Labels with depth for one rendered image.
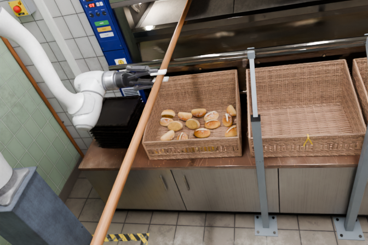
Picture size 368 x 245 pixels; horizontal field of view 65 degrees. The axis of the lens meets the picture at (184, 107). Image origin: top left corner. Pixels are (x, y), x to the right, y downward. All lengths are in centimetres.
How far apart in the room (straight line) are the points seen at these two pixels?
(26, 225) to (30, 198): 11
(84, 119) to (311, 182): 122
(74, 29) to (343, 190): 183
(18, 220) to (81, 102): 55
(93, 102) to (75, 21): 77
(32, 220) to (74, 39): 111
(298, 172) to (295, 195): 22
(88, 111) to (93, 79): 16
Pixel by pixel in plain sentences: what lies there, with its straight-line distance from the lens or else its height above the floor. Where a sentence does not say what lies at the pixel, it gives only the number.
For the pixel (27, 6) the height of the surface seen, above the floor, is 146.
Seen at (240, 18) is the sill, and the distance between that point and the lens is 170.
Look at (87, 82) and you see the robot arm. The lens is 137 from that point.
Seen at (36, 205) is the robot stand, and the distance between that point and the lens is 151.
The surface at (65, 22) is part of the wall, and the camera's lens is 200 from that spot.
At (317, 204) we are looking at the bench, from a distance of 196.
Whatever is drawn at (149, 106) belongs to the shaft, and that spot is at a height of 121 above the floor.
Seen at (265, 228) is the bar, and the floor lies 1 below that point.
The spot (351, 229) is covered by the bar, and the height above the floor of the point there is 2.
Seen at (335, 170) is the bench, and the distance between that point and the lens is 171.
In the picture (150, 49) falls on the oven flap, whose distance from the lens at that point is 188.
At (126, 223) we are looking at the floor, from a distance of 232.
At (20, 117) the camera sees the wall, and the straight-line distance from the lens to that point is 233.
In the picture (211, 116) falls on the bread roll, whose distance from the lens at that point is 186.
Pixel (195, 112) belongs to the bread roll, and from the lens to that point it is 190.
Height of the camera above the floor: 186
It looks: 38 degrees down
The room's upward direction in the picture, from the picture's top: 16 degrees counter-clockwise
